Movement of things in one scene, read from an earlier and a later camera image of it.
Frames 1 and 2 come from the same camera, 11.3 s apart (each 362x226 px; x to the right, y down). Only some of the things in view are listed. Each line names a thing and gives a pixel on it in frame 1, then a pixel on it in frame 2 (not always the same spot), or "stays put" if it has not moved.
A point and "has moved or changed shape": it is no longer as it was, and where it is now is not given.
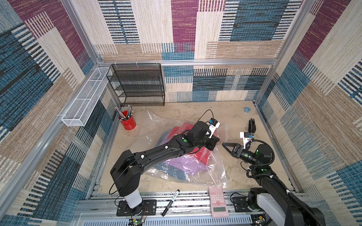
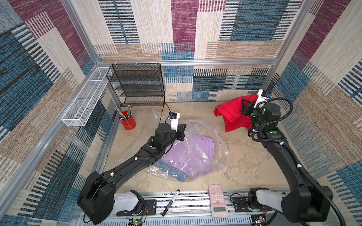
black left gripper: x=213 y=141 -> x=180 y=132
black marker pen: x=166 y=209 stays put
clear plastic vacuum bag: x=201 y=166 has moved or changed shape
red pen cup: x=128 y=124 stays put
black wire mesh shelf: x=137 y=83 stays put
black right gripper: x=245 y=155 -> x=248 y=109
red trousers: x=202 y=153 -> x=234 y=119
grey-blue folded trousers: x=168 y=167 stays put
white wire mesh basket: x=78 y=112 stays put
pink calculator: x=218 y=202 stays put
